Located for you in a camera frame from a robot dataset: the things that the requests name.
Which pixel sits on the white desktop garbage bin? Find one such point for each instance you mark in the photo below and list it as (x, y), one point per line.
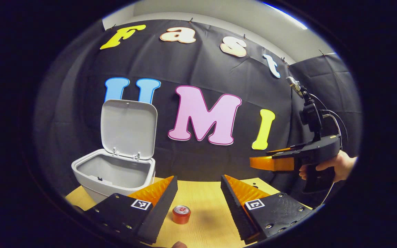
(129, 127)

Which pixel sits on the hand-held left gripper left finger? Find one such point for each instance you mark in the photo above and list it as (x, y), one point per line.
(160, 213)

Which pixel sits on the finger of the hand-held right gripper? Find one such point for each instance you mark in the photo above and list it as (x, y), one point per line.
(274, 163)

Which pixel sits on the red pop can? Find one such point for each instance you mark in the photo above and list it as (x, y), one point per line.
(181, 215)

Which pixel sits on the wooden desktop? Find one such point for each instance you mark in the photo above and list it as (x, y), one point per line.
(205, 206)

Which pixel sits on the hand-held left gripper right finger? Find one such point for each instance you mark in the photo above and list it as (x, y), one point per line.
(234, 206)

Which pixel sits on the black backdrop cloth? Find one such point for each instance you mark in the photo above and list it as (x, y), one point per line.
(202, 62)

